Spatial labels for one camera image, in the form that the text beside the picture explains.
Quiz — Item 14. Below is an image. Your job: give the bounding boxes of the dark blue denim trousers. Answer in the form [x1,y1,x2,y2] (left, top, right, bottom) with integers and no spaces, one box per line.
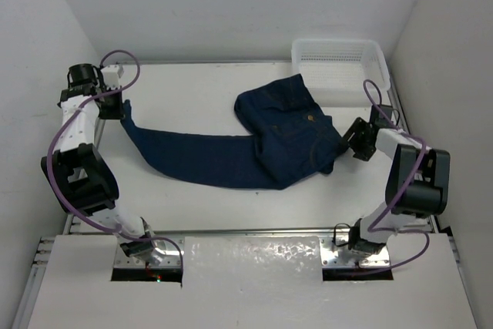
[121,74,342,190]

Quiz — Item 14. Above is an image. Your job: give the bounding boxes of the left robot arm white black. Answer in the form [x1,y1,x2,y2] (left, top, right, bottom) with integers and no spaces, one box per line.
[41,64,158,264]

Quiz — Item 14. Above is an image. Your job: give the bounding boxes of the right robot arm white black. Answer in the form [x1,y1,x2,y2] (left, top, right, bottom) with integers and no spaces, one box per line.
[332,105,451,264]

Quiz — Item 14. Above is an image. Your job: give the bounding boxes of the white plastic basket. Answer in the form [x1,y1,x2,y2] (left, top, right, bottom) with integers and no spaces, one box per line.
[291,39,391,107]

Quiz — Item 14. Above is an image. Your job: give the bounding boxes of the white front cover board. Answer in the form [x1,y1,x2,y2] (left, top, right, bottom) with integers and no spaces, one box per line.
[29,235,475,328]

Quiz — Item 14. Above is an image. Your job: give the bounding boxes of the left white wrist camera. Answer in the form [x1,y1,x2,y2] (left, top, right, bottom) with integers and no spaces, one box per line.
[101,64,124,90]

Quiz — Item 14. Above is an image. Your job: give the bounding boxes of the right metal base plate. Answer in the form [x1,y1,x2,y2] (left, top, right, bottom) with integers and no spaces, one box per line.
[320,237,391,270]

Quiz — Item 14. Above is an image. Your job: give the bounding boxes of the metal base plate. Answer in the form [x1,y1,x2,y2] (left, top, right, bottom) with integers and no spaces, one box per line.
[320,237,391,270]
[113,240,183,269]

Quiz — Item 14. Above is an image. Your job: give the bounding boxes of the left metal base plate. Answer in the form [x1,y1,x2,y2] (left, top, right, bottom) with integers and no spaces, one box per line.
[113,240,183,269]

